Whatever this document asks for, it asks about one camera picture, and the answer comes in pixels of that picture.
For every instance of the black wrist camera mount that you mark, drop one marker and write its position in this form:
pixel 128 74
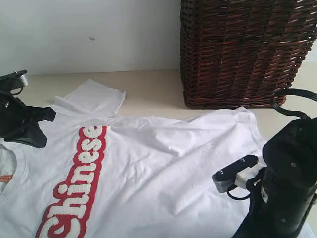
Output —
pixel 14 83
pixel 237 174

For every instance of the white t-shirt red lettering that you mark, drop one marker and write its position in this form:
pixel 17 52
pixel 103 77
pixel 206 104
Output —
pixel 101 175

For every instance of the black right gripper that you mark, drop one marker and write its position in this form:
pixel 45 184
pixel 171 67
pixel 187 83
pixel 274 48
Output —
pixel 281 201

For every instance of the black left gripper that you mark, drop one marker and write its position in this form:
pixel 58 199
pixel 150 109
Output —
pixel 17 121

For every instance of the orange garment neck tag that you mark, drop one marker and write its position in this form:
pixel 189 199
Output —
pixel 5 178

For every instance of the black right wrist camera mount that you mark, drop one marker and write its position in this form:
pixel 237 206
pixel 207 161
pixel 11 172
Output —
pixel 237 174

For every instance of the dark red wicker basket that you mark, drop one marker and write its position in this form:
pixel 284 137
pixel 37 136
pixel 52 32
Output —
pixel 241 52

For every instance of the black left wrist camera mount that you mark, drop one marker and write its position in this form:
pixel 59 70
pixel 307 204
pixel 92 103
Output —
pixel 14 83

